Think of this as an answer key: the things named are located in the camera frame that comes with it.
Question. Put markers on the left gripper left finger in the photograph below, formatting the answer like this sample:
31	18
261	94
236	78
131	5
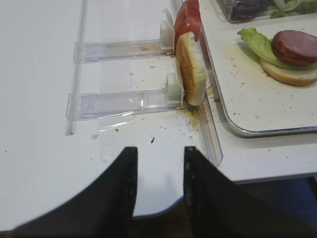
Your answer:
102	210

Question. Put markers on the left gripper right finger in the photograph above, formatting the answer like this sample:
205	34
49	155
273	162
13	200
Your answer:
219	208

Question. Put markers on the meat patty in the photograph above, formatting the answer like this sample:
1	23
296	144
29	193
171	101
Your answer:
295	47

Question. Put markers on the standing bread slice left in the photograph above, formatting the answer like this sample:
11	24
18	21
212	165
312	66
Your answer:
192	67

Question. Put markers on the bottom bread slice on tray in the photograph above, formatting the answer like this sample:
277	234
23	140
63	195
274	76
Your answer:
289	76

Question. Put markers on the lettuce leaf on bread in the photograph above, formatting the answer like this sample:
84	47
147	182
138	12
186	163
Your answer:
261	46

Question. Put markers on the standing tomato slices left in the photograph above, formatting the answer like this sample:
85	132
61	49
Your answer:
188	20

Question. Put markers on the green lettuce in box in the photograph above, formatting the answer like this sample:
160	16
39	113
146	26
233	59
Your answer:
289	7

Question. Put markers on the clear track lower left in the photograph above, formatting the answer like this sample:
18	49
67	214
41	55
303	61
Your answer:
97	106

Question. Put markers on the clear track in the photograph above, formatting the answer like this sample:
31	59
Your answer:
97	106
91	52

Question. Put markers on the metal baking tray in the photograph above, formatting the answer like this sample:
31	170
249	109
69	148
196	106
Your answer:
254	103

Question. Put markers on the white pusher block lower left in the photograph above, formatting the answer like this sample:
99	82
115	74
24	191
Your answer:
174	89

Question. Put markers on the clear track upper left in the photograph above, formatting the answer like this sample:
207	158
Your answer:
91	52

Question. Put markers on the clear plastic vegetable box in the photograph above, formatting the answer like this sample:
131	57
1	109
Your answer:
227	5

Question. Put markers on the purple cabbage leaf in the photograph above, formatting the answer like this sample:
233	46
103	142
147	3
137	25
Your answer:
248	9

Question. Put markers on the clear rail left of tray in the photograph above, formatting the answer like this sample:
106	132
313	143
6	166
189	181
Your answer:
208	130

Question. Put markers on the clear far left rail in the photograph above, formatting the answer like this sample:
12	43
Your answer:
76	64

